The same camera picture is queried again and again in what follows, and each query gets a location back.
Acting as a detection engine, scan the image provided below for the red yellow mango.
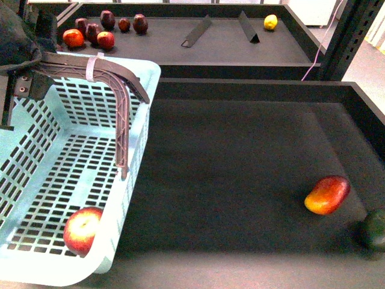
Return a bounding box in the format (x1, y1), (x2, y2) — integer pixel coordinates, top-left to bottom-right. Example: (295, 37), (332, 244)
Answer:
(304, 175), (351, 216)

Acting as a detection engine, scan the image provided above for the black triangular divider bar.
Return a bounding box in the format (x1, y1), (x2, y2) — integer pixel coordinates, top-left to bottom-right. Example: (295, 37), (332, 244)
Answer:
(238, 10), (260, 44)

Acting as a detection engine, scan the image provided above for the dark red apple behind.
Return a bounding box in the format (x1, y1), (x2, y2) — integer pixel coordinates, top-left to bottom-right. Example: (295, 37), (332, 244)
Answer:
(75, 18), (88, 35)

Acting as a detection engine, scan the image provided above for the dark red apple rear right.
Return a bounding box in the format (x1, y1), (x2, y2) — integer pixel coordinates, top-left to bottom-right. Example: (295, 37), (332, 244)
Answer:
(132, 14), (149, 35)

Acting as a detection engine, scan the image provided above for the red apple front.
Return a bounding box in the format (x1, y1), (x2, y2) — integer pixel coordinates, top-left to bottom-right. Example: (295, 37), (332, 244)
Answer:
(97, 31), (115, 50)

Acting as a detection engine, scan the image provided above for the light blue plastic basket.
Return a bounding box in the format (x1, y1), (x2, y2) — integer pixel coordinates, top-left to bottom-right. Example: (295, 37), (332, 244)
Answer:
(1, 56), (161, 286)

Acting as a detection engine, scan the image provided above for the small dark red apple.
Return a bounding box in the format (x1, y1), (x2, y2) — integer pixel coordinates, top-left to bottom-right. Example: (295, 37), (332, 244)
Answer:
(118, 17), (131, 33)

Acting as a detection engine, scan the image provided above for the black metal rack post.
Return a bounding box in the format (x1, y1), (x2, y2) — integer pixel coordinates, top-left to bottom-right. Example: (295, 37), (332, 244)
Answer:
(317, 0), (384, 81)

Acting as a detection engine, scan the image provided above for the white zip tie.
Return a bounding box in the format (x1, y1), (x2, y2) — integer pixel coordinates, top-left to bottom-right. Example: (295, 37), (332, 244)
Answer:
(85, 52), (104, 82)

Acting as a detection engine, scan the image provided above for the black display tray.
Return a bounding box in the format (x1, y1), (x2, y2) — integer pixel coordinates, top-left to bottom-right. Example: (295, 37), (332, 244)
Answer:
(0, 77), (385, 289)
(58, 3), (325, 80)

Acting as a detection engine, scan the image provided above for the red yellow apple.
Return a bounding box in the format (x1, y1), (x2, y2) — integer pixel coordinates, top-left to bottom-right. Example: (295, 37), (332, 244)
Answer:
(63, 207), (103, 257)

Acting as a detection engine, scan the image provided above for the dark red apple middle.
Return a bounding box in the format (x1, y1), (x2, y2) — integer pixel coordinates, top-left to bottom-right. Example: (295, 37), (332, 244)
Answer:
(85, 23), (102, 45)

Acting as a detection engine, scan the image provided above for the near black display tray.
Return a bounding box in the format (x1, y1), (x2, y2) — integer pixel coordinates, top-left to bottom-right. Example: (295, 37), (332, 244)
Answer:
(0, 77), (385, 289)

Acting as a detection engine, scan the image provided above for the dark green avocado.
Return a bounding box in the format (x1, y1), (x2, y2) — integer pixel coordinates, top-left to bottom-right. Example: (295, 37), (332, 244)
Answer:
(360, 209), (384, 252)

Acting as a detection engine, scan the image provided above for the dark red apple rear left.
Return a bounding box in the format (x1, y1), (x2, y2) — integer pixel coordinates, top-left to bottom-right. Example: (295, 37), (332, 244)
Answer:
(100, 10), (116, 31)

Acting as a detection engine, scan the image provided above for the grey basket handle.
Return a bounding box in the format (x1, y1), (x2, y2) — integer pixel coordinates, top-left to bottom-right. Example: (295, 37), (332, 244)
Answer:
(35, 52), (150, 180)

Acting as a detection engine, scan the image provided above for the far black display tray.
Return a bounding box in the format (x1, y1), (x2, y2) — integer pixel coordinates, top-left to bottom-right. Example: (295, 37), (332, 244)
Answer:
(58, 3), (325, 80)

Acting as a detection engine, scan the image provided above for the yellow lemon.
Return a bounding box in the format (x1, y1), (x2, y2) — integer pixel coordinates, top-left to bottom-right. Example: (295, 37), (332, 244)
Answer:
(263, 14), (278, 31)

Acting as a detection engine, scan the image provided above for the orange red tomato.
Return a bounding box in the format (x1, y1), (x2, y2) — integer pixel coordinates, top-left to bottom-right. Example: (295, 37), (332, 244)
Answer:
(63, 29), (84, 48)

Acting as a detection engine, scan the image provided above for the flat black divider bar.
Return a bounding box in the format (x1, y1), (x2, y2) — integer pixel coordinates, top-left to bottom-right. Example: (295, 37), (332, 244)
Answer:
(181, 14), (212, 48)

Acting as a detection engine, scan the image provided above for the thin pink cable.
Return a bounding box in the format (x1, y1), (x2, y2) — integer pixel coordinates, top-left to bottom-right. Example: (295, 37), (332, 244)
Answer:
(300, 0), (345, 81)

